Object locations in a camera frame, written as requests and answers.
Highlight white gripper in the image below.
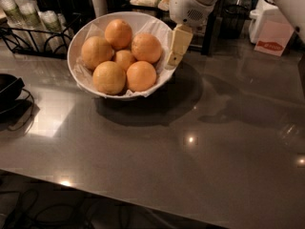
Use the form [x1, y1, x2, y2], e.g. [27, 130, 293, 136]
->
[166, 0, 214, 70]

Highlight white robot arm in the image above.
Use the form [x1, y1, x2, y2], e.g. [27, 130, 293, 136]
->
[167, 0, 305, 67]

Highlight white paper bowl liner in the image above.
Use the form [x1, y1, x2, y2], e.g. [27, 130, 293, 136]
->
[73, 17, 176, 99]

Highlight white bowl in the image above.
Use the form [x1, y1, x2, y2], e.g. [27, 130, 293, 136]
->
[67, 10, 181, 100]

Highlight small centre orange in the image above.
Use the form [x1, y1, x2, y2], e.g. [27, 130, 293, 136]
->
[112, 50, 136, 72]

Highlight black condiment shelf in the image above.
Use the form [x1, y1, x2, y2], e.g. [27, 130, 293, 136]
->
[127, 0, 228, 56]

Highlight red and white card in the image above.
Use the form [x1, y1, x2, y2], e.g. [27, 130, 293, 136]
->
[254, 21, 294, 56]

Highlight white cylindrical dispenser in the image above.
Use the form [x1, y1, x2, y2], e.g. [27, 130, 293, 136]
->
[88, 0, 109, 19]

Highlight right stacked paper cups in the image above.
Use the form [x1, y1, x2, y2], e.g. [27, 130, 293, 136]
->
[40, 10, 67, 54]

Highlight stacked paper cups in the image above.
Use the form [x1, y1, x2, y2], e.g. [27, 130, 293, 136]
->
[40, 10, 67, 54]
[19, 3, 43, 31]
[0, 0, 25, 29]

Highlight middle stacked paper cups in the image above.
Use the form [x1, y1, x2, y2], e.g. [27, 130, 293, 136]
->
[19, 3, 43, 31]

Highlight left stacked paper cups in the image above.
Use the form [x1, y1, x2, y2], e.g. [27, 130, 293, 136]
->
[0, 0, 25, 29]

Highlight black pan on stand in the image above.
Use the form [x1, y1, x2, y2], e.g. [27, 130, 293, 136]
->
[0, 73, 35, 131]

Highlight black wire basket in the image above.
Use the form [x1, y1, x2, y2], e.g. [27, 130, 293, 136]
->
[219, 5, 249, 39]

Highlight black wire cup rack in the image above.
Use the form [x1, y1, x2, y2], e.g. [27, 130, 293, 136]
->
[0, 13, 81, 59]

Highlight black floor cables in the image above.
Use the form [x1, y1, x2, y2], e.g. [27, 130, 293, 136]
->
[0, 188, 134, 229]

